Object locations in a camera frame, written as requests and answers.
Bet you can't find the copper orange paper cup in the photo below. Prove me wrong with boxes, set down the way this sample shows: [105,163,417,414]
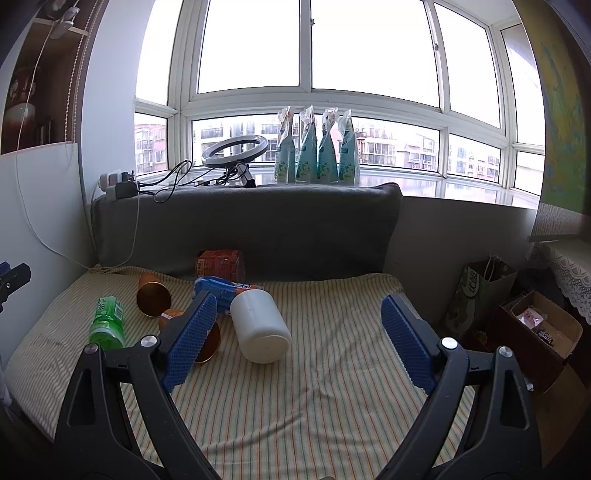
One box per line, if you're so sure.
[135,272,172,317]

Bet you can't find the green tea bottle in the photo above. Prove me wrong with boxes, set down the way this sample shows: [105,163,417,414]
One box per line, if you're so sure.
[88,296,125,350]

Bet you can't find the brown cardboard box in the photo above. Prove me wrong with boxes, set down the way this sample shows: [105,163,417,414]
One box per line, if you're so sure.
[499,291,583,394]

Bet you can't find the white power strip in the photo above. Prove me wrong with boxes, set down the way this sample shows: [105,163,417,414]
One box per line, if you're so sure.
[98,170,134,192]

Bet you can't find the black power adapter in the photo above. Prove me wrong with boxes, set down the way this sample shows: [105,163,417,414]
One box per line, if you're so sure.
[106,182,138,201]

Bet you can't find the red white vase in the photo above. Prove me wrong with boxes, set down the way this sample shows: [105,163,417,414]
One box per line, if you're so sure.
[2,67,36,153]

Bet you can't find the blue snack package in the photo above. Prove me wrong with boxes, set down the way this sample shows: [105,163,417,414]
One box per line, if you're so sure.
[193,276,262,314]

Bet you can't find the white plastic jar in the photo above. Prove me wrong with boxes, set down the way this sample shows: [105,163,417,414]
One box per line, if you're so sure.
[229,289,291,364]

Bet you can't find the green paper bag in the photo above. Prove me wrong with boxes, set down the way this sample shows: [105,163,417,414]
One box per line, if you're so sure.
[445,256,518,337]

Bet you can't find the striped mattress cloth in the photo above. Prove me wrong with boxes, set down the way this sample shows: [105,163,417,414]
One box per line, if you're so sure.
[5,267,426,479]

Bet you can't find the orange red box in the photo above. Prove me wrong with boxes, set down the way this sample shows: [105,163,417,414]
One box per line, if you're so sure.
[194,250,245,283]

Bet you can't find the lace covered side table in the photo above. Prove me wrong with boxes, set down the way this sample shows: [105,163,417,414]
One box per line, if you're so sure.
[531,239,591,323]

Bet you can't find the white cabinet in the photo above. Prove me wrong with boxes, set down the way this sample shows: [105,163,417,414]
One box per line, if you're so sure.
[1,1,104,362]

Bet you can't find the grey cushion backrest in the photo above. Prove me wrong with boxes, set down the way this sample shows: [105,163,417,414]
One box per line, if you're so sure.
[91,183,403,282]

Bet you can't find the teal refill pouch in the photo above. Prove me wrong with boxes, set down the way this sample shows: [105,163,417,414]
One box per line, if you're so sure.
[318,107,338,184]
[338,110,360,185]
[274,106,296,183]
[295,105,318,183]

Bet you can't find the black cables on sill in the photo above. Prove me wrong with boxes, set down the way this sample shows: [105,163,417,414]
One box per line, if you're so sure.
[133,158,257,205]

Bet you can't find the black ring light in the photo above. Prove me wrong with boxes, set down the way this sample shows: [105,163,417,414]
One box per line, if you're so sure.
[201,135,269,188]

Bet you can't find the window frame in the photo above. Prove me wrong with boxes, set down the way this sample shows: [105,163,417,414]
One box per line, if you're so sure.
[134,1,546,202]

